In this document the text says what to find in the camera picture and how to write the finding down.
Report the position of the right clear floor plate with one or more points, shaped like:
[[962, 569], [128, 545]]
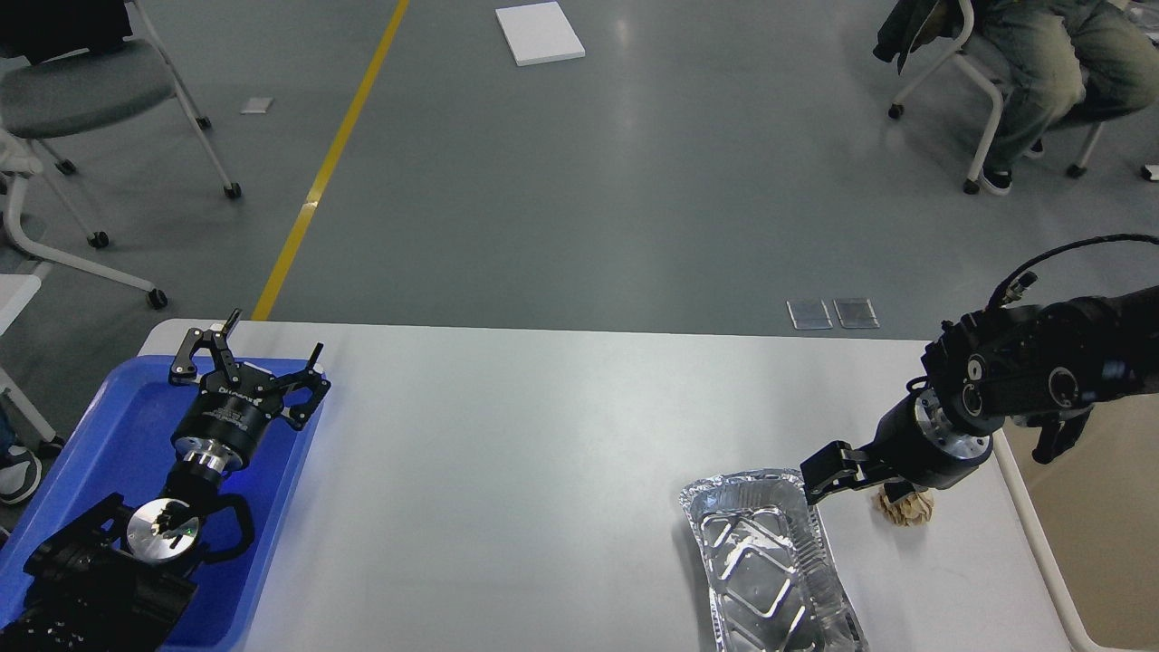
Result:
[[856, 313]]

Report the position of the white chair frame left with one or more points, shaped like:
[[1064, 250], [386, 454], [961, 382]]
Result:
[[37, 214]]

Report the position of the clear floor plate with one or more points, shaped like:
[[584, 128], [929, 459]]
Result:
[[809, 315], [856, 313]]

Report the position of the aluminium foil tray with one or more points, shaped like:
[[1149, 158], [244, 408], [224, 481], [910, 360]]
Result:
[[772, 582]]

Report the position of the blue plastic tray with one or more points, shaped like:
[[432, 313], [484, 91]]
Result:
[[122, 445]]

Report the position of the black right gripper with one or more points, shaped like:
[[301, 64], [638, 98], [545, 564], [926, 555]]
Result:
[[919, 443]]

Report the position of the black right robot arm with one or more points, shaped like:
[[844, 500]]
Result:
[[1045, 366]]

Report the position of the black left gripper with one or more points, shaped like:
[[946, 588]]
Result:
[[231, 412]]

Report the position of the white board on floor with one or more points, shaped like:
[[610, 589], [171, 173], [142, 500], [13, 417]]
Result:
[[539, 33]]

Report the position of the person in blue jeans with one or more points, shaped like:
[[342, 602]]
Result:
[[21, 470]]

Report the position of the left clear floor plate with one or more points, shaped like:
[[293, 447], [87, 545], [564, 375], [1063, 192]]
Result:
[[809, 315]]

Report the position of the grey office chair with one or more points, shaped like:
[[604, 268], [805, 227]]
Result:
[[86, 69]]

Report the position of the white side table corner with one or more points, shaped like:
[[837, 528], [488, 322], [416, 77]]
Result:
[[17, 290]]

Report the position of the seated person in green trousers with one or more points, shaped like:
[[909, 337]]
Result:
[[1071, 63]]

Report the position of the beige plastic bin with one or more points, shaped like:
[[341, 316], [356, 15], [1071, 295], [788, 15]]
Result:
[[1091, 516]]

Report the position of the crumpled brown paper ball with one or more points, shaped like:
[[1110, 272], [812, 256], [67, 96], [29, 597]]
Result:
[[912, 510]]

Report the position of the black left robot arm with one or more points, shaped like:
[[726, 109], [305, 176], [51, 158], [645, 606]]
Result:
[[157, 525]]

